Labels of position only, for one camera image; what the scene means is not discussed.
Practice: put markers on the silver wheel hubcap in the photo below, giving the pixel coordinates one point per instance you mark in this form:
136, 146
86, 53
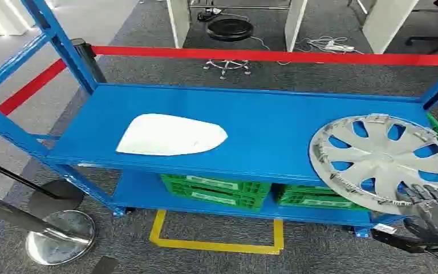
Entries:
381, 159

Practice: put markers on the blue metal shelf rack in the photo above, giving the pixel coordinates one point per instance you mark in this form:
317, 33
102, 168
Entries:
264, 128

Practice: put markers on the white power strip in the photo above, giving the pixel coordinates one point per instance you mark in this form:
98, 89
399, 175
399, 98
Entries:
340, 47

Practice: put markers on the red barrier belt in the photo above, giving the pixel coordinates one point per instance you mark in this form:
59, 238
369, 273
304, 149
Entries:
279, 56
22, 94

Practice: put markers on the black stool chrome base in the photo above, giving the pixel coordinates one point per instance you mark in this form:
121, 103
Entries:
229, 29

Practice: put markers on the white plastic shell part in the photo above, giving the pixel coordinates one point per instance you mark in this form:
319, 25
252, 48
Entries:
166, 134

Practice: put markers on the black power adapter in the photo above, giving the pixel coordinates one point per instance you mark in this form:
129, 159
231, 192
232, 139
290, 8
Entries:
207, 15

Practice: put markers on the chrome barrier stanchion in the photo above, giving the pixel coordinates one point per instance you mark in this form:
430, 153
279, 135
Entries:
62, 238

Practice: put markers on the black floor stand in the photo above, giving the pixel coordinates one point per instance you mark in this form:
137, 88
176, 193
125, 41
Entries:
56, 196

